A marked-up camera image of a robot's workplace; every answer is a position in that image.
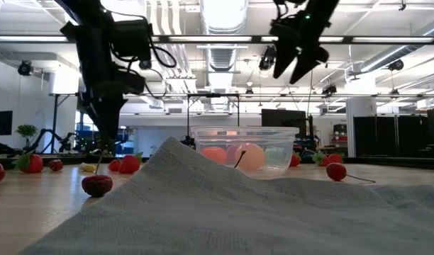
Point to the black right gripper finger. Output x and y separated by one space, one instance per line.
284 49
305 65

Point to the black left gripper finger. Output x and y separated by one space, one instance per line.
103 117
118 106

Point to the small red strawberry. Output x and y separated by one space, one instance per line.
114 165

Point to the red strawberry with green leaf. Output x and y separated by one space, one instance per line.
129 165
323 161

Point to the small red cherry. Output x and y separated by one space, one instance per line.
56 165

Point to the dark red cherry with stem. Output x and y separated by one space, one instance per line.
97 187

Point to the red strawberry with large leaf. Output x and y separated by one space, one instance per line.
34 164

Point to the green round fruit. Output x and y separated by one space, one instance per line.
275 156

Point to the peach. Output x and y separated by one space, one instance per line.
254 157

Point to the pinkish red round fruit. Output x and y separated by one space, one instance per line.
232 152

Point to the small black robot arm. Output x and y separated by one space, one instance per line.
45 133

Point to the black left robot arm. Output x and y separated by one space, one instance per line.
86 21

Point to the long black crossbar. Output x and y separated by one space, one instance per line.
256 39

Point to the black metal stand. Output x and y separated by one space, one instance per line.
55 120

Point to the black computer monitor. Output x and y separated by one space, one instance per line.
283 122

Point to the leafy green potted plant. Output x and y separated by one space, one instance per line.
26 131

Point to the shelf with red boxes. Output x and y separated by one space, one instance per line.
340 136

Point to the black partition panels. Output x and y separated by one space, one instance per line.
380 136

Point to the clear plastic container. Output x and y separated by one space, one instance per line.
270 171

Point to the grey cloth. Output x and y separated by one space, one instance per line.
238 219

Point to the black hanging camera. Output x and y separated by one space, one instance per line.
267 58

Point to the round black ceiling camera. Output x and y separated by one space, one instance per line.
145 64
329 89
25 68
396 65

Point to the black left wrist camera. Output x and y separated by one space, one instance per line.
132 40

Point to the silver ventilation duct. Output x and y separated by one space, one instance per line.
222 56

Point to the black metal frame rig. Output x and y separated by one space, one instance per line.
213 95

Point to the dark wall screen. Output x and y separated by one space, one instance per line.
2 123

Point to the black aluminium table frame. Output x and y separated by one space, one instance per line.
408 163

